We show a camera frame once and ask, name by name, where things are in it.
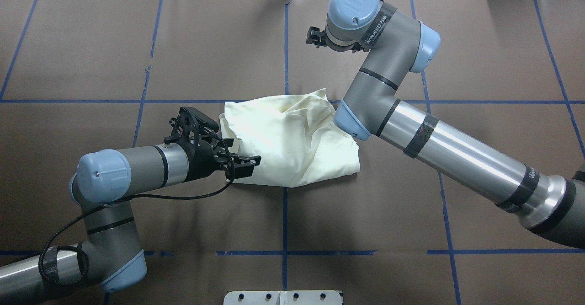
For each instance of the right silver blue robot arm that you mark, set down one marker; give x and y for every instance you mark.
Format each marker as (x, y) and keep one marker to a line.
(552, 207)

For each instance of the cream long-sleeve cat shirt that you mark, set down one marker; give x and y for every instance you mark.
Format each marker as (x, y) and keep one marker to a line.
(294, 135)

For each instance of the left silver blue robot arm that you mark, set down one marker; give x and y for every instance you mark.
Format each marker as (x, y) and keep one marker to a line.
(104, 184)

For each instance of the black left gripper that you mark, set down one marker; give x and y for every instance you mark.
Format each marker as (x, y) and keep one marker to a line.
(199, 162)

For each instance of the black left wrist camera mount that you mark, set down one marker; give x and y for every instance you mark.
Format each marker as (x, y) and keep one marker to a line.
(190, 126)

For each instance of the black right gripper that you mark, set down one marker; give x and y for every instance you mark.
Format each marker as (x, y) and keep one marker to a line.
(314, 37)

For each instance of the brown paper table cover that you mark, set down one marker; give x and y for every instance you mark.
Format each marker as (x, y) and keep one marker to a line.
(78, 76)

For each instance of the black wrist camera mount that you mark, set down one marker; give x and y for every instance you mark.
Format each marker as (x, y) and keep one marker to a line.
(190, 126)
(316, 37)

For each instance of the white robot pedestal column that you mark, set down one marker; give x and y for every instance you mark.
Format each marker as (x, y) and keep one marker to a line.
(284, 297)

